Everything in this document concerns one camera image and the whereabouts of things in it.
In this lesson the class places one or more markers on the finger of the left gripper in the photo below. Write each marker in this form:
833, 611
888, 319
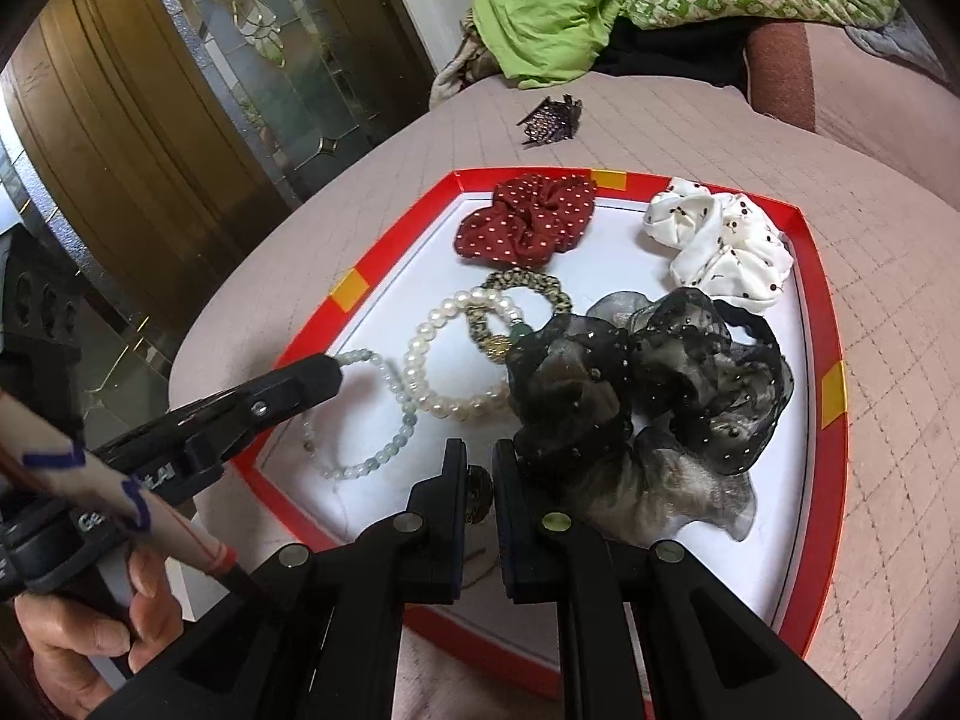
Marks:
267, 401

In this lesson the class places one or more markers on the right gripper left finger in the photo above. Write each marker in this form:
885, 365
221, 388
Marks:
434, 553

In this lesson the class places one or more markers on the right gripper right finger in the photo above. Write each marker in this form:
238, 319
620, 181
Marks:
526, 558

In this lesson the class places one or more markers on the black sheer organza scrunchie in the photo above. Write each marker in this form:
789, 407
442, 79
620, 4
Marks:
642, 416

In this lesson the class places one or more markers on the red polka dot scrunchie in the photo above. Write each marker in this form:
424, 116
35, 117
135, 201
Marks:
528, 220

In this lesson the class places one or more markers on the white polka dot scrunchie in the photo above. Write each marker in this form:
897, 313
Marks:
724, 244

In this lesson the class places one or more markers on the person left hand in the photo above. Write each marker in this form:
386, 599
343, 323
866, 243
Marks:
64, 635

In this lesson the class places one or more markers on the red white shallow box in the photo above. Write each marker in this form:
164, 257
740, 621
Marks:
422, 336

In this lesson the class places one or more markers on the wooden glass panel door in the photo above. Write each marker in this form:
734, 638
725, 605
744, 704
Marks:
155, 143

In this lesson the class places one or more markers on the dark rhinestone hair claw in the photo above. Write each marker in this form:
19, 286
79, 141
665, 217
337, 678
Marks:
552, 121

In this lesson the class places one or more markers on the pink quilted mattress cover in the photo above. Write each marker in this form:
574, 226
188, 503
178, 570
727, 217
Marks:
888, 638

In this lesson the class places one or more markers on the pink bolster cushion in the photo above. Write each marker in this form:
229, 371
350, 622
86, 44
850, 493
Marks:
814, 77

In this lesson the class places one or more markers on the grey quilted pillow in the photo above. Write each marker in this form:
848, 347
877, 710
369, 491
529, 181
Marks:
901, 42

